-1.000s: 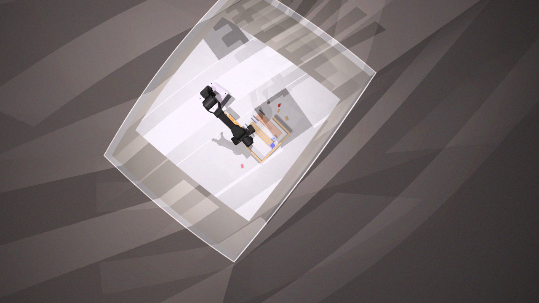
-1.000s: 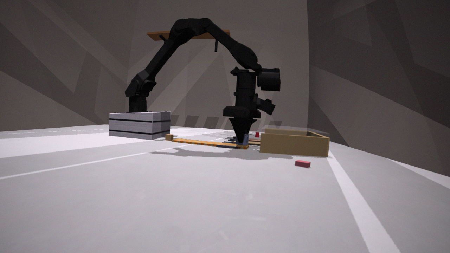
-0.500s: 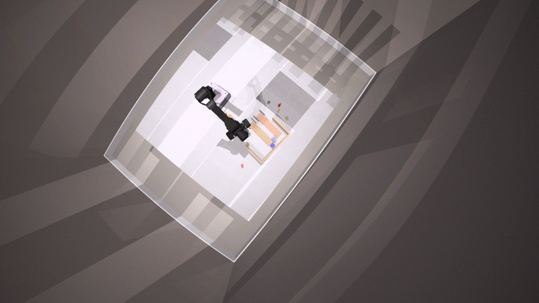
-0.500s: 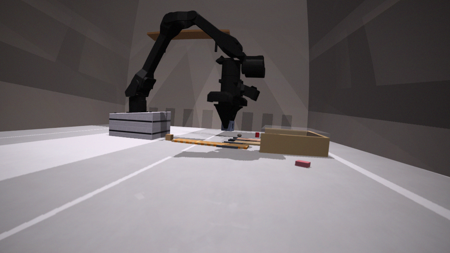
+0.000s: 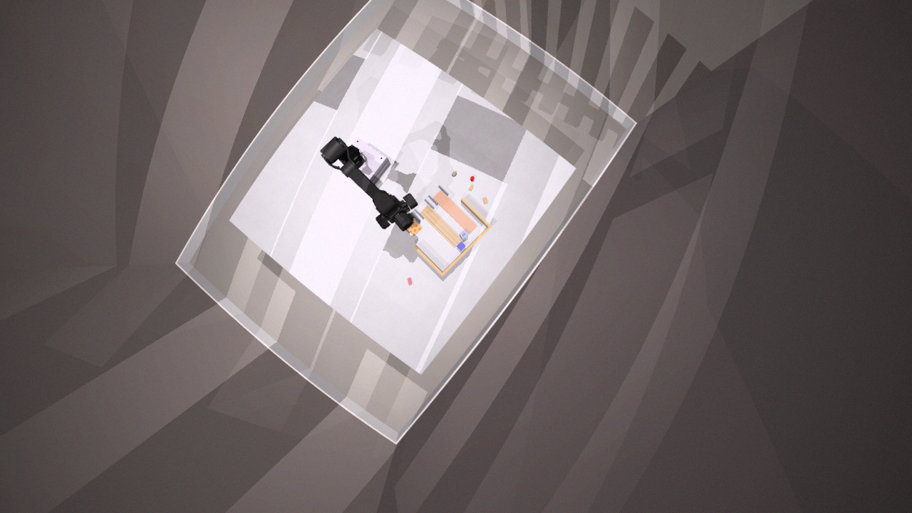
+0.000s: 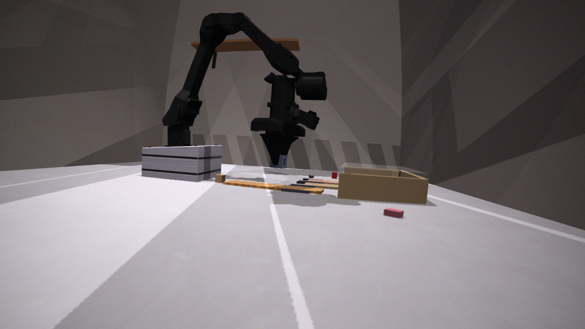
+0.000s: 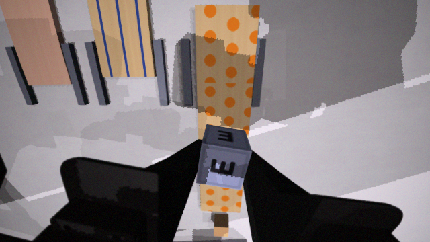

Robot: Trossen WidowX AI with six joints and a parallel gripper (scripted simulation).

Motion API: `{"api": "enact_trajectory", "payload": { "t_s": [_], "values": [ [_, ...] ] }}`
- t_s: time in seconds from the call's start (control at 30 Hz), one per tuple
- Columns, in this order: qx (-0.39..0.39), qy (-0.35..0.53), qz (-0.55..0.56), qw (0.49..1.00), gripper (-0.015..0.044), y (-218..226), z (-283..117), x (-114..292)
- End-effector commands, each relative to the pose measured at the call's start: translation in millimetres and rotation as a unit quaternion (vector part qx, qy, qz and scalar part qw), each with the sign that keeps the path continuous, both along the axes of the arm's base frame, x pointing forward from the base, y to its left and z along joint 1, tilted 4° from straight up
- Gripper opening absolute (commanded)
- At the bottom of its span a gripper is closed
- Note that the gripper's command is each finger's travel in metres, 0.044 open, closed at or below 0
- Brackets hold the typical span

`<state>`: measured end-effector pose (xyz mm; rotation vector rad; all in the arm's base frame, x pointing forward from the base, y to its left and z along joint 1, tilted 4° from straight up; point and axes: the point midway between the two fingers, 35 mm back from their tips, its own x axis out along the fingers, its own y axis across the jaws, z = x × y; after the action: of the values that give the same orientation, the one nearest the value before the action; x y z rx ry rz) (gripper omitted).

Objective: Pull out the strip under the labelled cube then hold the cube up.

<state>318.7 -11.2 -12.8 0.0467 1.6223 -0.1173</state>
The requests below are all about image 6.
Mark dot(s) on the pink rectangular block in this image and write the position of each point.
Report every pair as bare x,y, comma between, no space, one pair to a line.
393,213

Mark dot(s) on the orange polka-dotted strip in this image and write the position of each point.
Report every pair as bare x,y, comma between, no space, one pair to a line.
271,186

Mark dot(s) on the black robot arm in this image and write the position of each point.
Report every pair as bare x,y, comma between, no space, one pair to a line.
214,29

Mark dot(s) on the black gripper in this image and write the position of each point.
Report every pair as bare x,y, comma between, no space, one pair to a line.
279,133

